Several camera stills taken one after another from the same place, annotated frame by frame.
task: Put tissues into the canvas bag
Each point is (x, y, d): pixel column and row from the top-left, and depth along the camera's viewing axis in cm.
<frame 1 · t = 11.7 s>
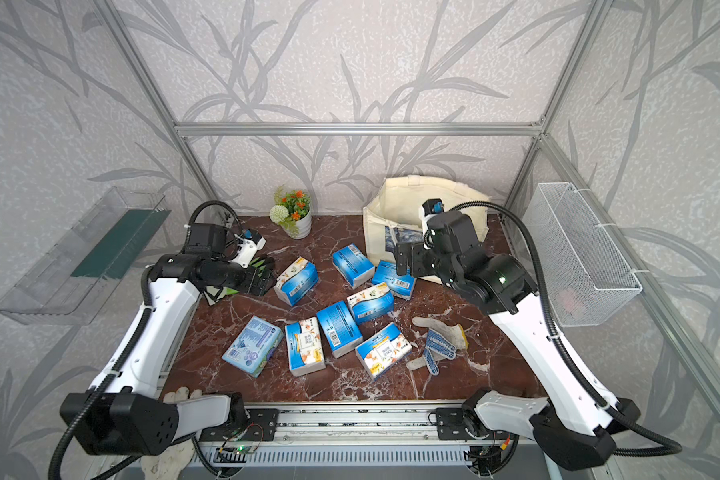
left hand: (260, 275, 77), fingers open
right hand: (411, 248, 65), fingers open
white ribbed flower pot: (303, 227, 109), point 8 cm above the table
artificial green flower plant: (291, 205, 107), point 15 cm above the table
cream starry night canvas bag: (393, 214, 104), point 15 cm above the table
blue floral tissue pack: (296, 281, 94), point 8 cm above the table
blue barcode tissue pack: (353, 266, 98), point 8 cm above the table
blue tissue pack near bag: (401, 286, 93), point 8 cm above the table
blue white tissue pack: (372, 303, 89), point 8 cm above the table
blue tissue pack centre: (340, 329, 84), point 8 cm above the table
blue tissue pack front: (305, 348, 81), point 8 cm above the table
orange floral tissue pack: (384, 350, 80), point 8 cm above the table
light blue wipes pack: (254, 345, 83), point 6 cm above the table
beige blue striped glove: (443, 341, 88), point 2 cm above the table

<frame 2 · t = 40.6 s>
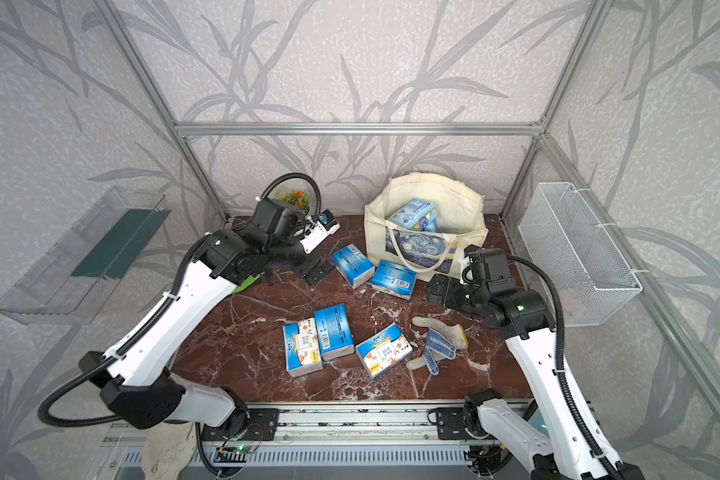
left hand: (321, 252, 70), fingers open
right hand: (438, 289, 71), fingers open
blue white tissue pack: (431, 224, 98), point 17 cm above the table
light blue wipes pack: (417, 214, 95), point 21 cm above the table
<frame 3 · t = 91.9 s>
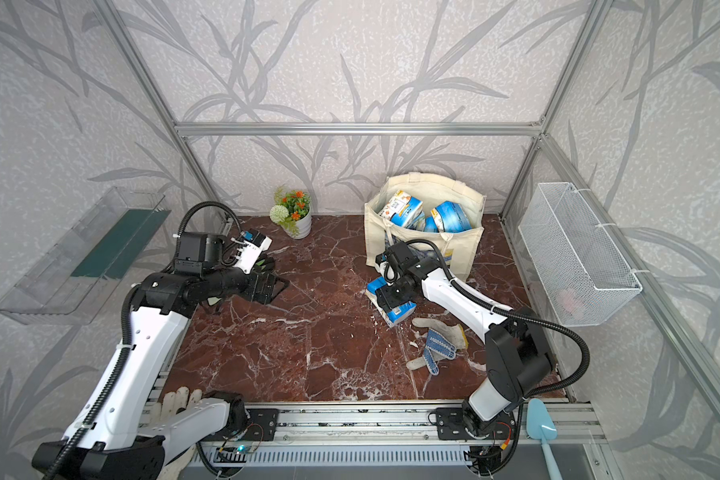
left hand: (272, 275, 71), fingers open
right hand: (386, 296, 86), fingers open
blue barcode tissue pack: (450, 217, 90), point 24 cm above the table
blue tissue pack centre: (430, 225, 93), point 21 cm above the table
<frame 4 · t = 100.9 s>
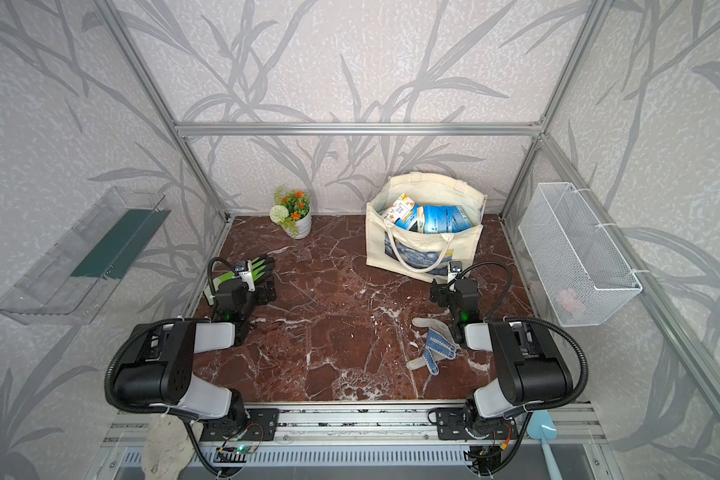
left hand: (257, 277, 94), fingers open
right hand: (449, 277, 95), fingers open
blue tissue pack near bag: (442, 219, 88), point 26 cm above the table
